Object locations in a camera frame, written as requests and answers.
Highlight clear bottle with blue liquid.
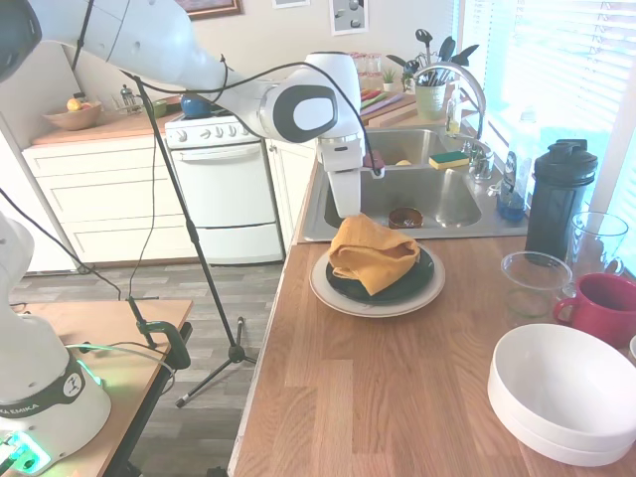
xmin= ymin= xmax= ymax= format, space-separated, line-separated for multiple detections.
xmin=495 ymin=111 xmax=542 ymax=223

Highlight blue kettle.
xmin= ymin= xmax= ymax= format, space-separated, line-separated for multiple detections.
xmin=179 ymin=92 xmax=218 ymax=120

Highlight black stand with green clamp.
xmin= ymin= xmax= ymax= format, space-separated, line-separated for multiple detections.
xmin=0 ymin=187 xmax=193 ymax=372

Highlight clear soap bottle yellow liquid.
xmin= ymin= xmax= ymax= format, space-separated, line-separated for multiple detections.
xmin=444 ymin=82 xmax=463 ymax=139

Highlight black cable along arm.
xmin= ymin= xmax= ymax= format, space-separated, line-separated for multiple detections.
xmin=69 ymin=0 xmax=380 ymax=175

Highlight white window blinds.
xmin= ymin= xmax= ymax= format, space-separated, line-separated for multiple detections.
xmin=455 ymin=0 xmax=636 ymax=153

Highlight brown framed picture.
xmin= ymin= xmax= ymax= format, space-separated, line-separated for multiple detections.
xmin=186 ymin=0 xmax=245 ymax=22

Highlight wooden cutting board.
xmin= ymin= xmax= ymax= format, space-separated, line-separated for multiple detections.
xmin=360 ymin=91 xmax=419 ymax=126

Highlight glass jars with red pattern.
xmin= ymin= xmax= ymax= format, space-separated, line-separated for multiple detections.
xmin=347 ymin=51 xmax=385 ymax=93

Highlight white plate with tan rim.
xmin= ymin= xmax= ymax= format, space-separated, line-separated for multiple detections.
xmin=308 ymin=241 xmax=447 ymax=319

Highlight yellow green sponge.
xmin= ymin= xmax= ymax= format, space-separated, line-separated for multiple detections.
xmin=428 ymin=150 xmax=471 ymax=172

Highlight white drawer cabinet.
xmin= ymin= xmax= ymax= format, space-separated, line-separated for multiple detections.
xmin=22 ymin=136 xmax=201 ymax=273

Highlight yellow terry cloth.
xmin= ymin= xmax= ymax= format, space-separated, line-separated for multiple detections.
xmin=327 ymin=214 xmax=422 ymax=298

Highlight white bowl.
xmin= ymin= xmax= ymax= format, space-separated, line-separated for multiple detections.
xmin=490 ymin=397 xmax=636 ymax=469
xmin=486 ymin=323 xmax=636 ymax=444

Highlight black shaker bottle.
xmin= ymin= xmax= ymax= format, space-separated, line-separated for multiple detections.
xmin=524 ymin=138 xmax=599 ymax=267

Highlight glass french press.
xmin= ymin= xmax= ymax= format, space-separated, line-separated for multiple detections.
xmin=118 ymin=83 xmax=144 ymax=117

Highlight brown bowl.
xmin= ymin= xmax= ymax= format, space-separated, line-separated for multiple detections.
xmin=388 ymin=206 xmax=424 ymax=232

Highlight clear glass measuring bowl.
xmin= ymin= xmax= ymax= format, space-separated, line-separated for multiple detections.
xmin=500 ymin=249 xmax=576 ymax=320

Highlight chrome kitchen faucet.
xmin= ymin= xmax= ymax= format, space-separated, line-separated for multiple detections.
xmin=413 ymin=63 xmax=497 ymax=184

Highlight tall clear glass cup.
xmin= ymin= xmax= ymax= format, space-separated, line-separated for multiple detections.
xmin=565 ymin=211 xmax=630 ymax=280

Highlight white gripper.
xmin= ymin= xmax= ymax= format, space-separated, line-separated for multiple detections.
xmin=315 ymin=132 xmax=366 ymax=219

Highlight red mug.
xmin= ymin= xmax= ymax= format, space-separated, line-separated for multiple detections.
xmin=552 ymin=272 xmax=636 ymax=350

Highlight stainless steel double sink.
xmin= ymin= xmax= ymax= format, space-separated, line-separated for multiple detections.
xmin=296 ymin=123 xmax=531 ymax=244

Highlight white narrow cabinet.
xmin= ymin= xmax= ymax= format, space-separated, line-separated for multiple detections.
xmin=265 ymin=137 xmax=320 ymax=250

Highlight black slotted spoon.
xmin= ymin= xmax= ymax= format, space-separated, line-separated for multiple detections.
xmin=414 ymin=28 xmax=434 ymax=69

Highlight black plate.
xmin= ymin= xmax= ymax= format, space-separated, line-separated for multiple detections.
xmin=325 ymin=242 xmax=436 ymax=304

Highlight small wooden robot table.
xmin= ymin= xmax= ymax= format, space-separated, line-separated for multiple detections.
xmin=0 ymin=297 xmax=195 ymax=477

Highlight pale green utensil holder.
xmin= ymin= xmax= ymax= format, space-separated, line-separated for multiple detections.
xmin=414 ymin=81 xmax=448 ymax=122

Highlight colourful knives set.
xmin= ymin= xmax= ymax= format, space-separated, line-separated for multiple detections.
xmin=358 ymin=87 xmax=404 ymax=113

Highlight white poster with grey shapes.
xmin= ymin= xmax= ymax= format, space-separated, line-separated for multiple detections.
xmin=329 ymin=0 xmax=371 ymax=37

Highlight black tripod stand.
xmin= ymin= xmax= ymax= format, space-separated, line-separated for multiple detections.
xmin=121 ymin=69 xmax=259 ymax=409

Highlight wooden fruit bowl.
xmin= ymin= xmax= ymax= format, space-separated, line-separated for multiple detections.
xmin=42 ymin=101 xmax=103 ymax=132

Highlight black spatula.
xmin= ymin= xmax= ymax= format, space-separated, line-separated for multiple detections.
xmin=436 ymin=35 xmax=457 ymax=69

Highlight white oven stove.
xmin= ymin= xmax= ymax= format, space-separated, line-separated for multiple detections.
xmin=163 ymin=109 xmax=288 ymax=265

